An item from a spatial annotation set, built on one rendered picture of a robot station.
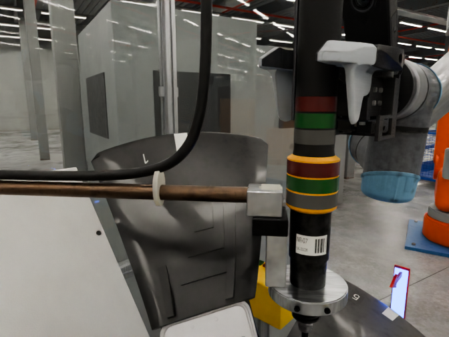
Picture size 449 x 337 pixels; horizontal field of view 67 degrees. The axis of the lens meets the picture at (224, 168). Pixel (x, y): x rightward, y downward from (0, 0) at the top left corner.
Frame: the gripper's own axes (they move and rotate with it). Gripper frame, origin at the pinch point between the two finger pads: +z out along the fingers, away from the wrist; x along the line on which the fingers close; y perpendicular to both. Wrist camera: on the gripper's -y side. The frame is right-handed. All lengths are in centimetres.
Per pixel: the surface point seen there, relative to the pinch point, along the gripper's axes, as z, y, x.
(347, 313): -20.3, 32.7, 2.1
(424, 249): -348, 147, 48
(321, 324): -15.1, 32.3, 3.5
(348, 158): -625, 110, 240
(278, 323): -34, 51, 22
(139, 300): -31, 64, 70
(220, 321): 2.4, 23.6, 5.5
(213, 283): 1.3, 21.0, 7.4
